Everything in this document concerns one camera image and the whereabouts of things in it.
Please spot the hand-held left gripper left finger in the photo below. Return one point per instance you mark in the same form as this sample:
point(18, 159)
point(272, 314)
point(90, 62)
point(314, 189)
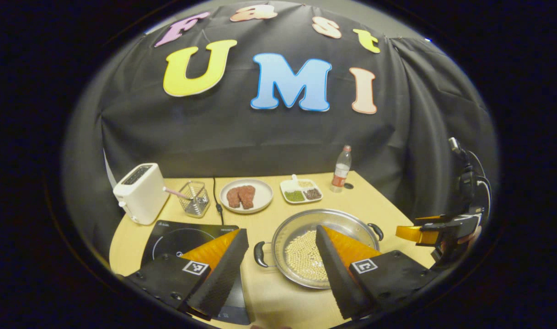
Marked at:
point(223, 278)

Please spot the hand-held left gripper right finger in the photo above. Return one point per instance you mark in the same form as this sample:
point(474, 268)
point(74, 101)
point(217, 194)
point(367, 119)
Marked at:
point(338, 278)

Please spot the black induction cooktop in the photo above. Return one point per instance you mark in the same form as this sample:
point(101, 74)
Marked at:
point(168, 237)

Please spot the brown meat slice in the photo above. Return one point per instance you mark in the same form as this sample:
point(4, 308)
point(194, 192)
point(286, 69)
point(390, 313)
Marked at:
point(247, 197)
point(233, 197)

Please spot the round white plate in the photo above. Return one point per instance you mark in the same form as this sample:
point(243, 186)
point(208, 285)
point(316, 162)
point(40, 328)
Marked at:
point(262, 194)

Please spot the pile of soybeans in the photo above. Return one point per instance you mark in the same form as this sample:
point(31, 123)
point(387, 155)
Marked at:
point(303, 256)

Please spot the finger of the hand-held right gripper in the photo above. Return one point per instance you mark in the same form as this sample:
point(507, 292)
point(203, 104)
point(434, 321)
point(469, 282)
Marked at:
point(443, 228)

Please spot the white divided dish of beans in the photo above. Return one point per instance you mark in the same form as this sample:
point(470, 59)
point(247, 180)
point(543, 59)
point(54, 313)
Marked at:
point(301, 194)

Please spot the clear plastic water bottle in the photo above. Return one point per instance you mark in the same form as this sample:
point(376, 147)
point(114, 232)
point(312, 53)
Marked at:
point(340, 176)

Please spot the white toaster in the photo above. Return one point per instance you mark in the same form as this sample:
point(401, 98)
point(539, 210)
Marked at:
point(141, 196)

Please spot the pink striped straw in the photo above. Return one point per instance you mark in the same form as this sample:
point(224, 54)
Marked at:
point(173, 191)

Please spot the black backdrop cloth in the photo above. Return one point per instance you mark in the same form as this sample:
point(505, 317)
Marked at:
point(260, 137)

